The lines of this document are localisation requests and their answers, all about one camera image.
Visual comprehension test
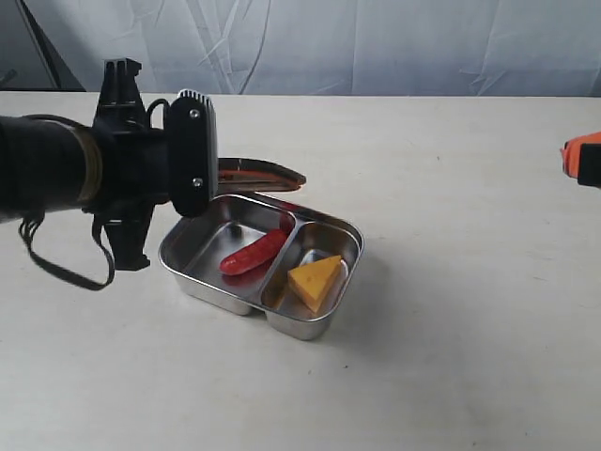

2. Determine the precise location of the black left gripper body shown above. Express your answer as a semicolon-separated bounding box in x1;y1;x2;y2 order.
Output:
79;58;170;272

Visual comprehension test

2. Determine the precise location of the transparent dark lunch box lid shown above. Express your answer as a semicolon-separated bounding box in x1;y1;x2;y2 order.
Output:
218;158;306;194

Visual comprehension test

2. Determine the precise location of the red sausage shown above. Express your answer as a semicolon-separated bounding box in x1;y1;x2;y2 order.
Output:
219;229;288;276

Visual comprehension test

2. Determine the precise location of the yellow cheese wedge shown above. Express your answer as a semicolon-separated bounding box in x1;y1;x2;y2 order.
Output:
287;255;343;314

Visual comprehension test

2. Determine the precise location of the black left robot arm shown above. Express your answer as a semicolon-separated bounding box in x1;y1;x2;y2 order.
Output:
1;58;168;272

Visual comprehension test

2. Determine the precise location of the stainless steel lunch box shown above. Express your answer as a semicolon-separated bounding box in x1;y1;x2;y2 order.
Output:
159;194;364;341

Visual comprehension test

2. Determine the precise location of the white backdrop curtain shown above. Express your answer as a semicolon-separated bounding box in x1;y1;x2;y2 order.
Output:
28;1;600;97

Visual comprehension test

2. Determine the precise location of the black background stand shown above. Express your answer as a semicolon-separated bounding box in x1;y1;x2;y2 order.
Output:
1;0;85;92

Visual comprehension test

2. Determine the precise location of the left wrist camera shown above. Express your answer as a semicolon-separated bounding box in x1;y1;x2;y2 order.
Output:
163;89;219;218

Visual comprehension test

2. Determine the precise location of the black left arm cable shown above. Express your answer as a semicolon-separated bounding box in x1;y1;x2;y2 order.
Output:
17;210;116;291

